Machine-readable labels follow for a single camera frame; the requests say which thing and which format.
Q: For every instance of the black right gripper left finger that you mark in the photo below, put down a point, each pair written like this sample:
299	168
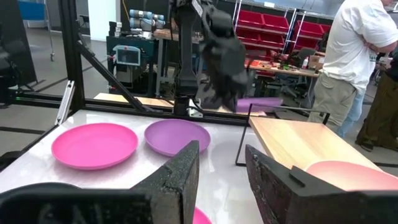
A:
177	186

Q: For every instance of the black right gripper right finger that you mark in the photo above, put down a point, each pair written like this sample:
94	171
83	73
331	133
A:
270	186

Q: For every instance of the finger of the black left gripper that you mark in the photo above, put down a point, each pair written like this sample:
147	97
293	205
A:
225	95

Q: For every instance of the purple plate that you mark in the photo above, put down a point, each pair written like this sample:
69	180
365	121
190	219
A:
174	135
261	104

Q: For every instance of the pink plate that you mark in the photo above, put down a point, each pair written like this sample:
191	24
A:
200	217
94	146

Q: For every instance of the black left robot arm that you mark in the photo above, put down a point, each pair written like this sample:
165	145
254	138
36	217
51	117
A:
186	62

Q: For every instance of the wooden shelf with black legs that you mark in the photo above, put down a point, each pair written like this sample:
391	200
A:
298	140

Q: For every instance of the red storage bin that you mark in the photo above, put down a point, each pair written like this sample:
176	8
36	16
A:
309	28
304	43
272	40
276	22
248	35
250	18

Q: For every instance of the cluttered wooden workbench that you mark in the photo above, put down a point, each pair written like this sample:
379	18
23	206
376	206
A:
280	71

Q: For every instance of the wooden base board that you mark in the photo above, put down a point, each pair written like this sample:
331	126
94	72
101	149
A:
149	101

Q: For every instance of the metal storage rack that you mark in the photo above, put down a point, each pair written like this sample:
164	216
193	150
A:
290	18

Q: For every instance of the dark teal cabinet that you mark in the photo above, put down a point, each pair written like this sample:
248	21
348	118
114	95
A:
146	53

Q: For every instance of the peach plate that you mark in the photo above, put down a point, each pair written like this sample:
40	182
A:
351	175

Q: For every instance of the teach pendant with screen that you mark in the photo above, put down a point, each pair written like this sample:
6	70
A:
127	55

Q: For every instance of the person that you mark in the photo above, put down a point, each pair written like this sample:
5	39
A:
382	109
348	46

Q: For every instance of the blue cart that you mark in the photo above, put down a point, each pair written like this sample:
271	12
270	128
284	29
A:
31	11

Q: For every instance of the black panel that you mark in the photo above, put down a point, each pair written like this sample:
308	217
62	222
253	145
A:
15	25

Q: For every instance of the white arm base bracket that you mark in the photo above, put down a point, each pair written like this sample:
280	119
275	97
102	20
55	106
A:
195	110

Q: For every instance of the silver corner bracket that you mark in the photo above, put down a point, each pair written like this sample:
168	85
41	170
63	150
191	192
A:
66	102

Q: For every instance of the black aluminium table frame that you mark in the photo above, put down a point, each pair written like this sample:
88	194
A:
71	62

